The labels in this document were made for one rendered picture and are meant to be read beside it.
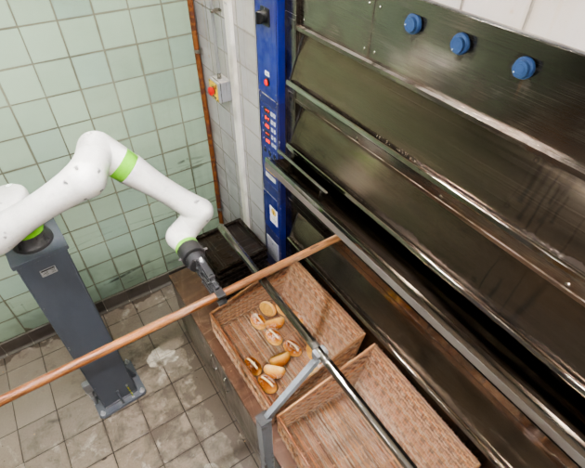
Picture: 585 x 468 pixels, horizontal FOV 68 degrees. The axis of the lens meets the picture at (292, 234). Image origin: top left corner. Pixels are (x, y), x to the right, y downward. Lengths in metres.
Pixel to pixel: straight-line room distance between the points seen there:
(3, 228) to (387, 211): 1.22
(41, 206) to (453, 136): 1.22
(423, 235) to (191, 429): 1.77
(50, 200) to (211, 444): 1.59
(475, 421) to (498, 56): 1.12
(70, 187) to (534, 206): 1.25
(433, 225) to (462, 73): 0.43
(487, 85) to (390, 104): 0.31
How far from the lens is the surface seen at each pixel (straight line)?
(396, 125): 1.28
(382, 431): 1.33
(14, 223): 1.62
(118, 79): 2.38
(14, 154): 2.45
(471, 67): 1.11
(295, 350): 2.05
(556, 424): 1.18
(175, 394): 2.74
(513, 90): 1.06
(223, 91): 2.19
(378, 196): 1.44
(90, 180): 1.43
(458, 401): 1.65
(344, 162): 1.54
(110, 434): 2.74
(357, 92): 1.39
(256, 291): 2.15
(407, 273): 1.35
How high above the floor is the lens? 2.39
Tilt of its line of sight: 43 degrees down
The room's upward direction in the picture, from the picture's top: 1 degrees clockwise
